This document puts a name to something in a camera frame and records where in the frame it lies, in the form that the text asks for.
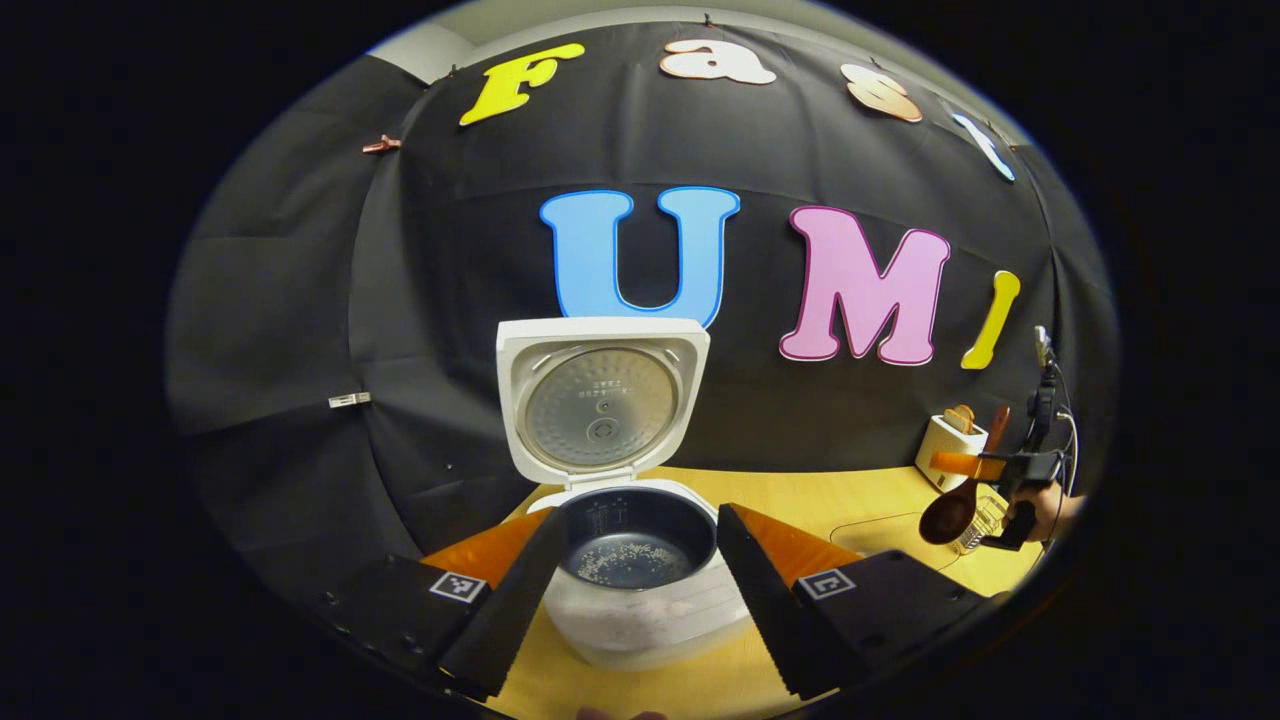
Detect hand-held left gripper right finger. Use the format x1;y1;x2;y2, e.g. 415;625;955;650
715;503;986;701

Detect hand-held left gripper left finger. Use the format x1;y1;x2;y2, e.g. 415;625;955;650
320;505;569;703

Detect brown wooden spoon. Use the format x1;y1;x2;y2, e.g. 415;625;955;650
918;404;1013;547

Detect metal wire chopstick holder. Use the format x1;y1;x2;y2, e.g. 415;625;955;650
955;488;1011;554

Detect white rice cooker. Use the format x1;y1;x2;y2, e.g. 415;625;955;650
497;317;753;671

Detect white toaster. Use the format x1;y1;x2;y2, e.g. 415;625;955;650
915;412;991;493

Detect thin cable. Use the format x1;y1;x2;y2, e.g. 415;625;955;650
1048;360;1083;496

